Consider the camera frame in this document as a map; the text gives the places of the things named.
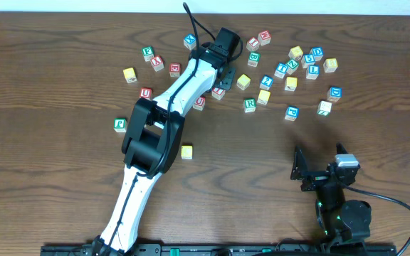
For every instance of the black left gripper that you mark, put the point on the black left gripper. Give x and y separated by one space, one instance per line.
226 79

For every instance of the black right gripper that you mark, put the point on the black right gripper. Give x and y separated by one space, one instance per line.
319 178

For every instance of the yellow C wooden block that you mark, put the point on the yellow C wooden block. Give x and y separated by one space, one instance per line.
187 152

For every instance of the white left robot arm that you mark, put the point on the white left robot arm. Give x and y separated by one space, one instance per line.
153 136

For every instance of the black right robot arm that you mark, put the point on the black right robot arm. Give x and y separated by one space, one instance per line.
344 222

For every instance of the yellow block beside centre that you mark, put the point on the yellow block beside centre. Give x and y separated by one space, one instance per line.
243 82

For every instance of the red I block centre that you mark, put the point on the red I block centre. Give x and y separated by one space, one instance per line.
218 93

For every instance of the red i block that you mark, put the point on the red i block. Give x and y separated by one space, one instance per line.
253 44
218 93

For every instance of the green B wooden block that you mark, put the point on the green B wooden block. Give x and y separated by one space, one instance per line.
253 59

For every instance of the green R wooden block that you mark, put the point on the green R wooden block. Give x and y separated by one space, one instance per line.
249 105

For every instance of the red U block centre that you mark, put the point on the red U block centre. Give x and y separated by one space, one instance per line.
199 103

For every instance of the red u block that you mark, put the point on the red u block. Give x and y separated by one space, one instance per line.
199 103
146 93

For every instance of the red I block far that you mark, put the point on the red I block far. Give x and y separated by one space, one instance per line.
253 44

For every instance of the blue 2 wooden block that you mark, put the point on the blue 2 wooden block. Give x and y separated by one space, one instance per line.
266 83

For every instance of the yellow block near R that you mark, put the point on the yellow block near R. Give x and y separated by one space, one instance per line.
263 97

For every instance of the blue X wooden block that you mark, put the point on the blue X wooden block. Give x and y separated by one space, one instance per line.
190 41

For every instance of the white green wooden block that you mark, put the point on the white green wooden block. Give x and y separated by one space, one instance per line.
324 108

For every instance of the red E wooden block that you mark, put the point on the red E wooden block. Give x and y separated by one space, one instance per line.
175 70

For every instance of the blue P wooden block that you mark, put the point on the blue P wooden block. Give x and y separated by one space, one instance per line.
291 113

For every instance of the red W wooden block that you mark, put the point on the red W wooden block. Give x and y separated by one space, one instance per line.
264 37

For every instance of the blue T wooden block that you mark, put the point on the blue T wooden block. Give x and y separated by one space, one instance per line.
281 70

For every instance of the yellow block middle right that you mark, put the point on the yellow block middle right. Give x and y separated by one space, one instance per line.
291 84

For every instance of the blue D block right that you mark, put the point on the blue D block right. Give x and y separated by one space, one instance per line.
334 94

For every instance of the blue d block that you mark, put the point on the blue d block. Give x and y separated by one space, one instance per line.
317 53
334 94

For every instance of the green Z wooden block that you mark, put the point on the green Z wooden block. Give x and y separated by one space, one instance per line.
292 66

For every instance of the red X wooden block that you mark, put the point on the red X wooden block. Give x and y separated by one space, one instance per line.
157 63

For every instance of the yellow block far top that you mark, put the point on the yellow block far top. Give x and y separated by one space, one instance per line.
296 53

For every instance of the green F wooden block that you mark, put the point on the green F wooden block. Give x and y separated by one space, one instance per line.
147 53

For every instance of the red U block left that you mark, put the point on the red U block left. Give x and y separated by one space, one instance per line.
146 93

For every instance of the blue 5 wooden block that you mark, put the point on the blue 5 wooden block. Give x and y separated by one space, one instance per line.
307 60

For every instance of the blue L wooden block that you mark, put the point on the blue L wooden block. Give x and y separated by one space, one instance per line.
312 72

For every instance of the yellow 8 wooden block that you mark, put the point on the yellow 8 wooden block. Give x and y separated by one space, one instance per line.
330 65

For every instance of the blue D block far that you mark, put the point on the blue D block far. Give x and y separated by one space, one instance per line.
317 53

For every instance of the yellow acorn wooden block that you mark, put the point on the yellow acorn wooden block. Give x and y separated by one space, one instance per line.
130 75

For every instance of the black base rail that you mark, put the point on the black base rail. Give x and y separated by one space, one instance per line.
289 248

